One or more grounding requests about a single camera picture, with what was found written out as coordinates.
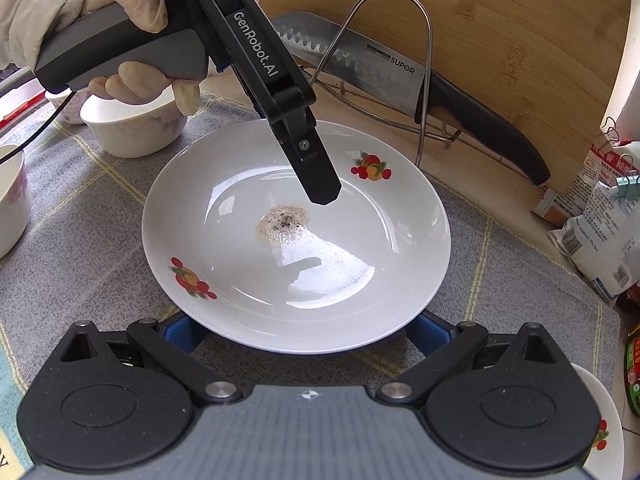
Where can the person's left hand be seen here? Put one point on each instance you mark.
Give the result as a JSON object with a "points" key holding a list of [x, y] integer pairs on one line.
{"points": [[135, 0]]}

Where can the small white fruit-print plate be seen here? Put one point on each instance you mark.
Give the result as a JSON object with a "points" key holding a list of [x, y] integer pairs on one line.
{"points": [[240, 260]]}

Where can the black binder clip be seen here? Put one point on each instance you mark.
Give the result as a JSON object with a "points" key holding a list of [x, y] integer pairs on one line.
{"points": [[610, 125]]}

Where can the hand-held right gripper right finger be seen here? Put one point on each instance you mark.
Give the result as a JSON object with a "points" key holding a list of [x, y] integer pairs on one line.
{"points": [[430, 337]]}

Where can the orange and white packet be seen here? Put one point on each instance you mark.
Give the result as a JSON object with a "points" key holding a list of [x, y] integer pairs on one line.
{"points": [[550, 207]]}

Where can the person's left forearm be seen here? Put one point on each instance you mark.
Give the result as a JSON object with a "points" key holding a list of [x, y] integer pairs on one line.
{"points": [[40, 5]]}

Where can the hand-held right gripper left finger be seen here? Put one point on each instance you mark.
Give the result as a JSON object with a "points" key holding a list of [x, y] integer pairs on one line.
{"points": [[182, 337]]}

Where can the grey checked mat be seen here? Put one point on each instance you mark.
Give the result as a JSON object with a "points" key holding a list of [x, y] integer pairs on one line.
{"points": [[500, 270]]}

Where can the white printed packet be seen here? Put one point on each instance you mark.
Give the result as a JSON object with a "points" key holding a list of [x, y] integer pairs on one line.
{"points": [[605, 240]]}

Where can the bamboo cutting board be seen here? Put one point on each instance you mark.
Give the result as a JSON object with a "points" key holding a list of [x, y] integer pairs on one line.
{"points": [[500, 20]]}

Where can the green binder clip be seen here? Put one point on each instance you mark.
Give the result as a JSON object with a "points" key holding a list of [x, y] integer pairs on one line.
{"points": [[627, 185]]}

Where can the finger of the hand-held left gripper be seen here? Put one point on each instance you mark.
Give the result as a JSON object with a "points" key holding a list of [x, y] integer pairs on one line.
{"points": [[317, 175]]}

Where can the red and white packet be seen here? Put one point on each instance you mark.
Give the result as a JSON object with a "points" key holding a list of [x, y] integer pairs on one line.
{"points": [[600, 160]]}

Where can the teal cloth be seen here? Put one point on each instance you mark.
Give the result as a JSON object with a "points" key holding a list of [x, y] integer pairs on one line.
{"points": [[10, 375]]}

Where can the large white fruit-print plate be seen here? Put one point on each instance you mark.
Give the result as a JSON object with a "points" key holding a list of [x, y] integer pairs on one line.
{"points": [[607, 410]]}

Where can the white bowl with pink flowers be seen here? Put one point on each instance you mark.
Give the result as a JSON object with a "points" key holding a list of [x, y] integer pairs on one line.
{"points": [[10, 200], [67, 110], [135, 135]]}

